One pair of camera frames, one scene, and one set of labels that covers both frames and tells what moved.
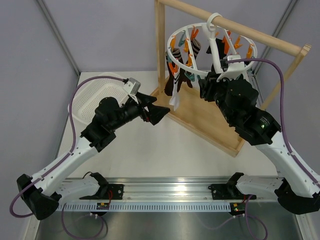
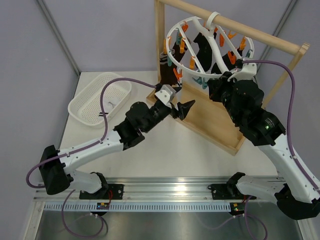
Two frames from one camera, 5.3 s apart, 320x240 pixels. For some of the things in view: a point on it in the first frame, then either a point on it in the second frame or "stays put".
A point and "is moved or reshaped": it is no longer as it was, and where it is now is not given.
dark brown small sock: (196, 47) → (178, 55)
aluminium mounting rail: (186, 188) stays put
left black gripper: (155, 113) → (183, 109)
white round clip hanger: (253, 56) → (198, 46)
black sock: (220, 47) → (204, 56)
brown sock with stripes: (168, 88) is moved or reshaped
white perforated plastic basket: (88, 94) stays put
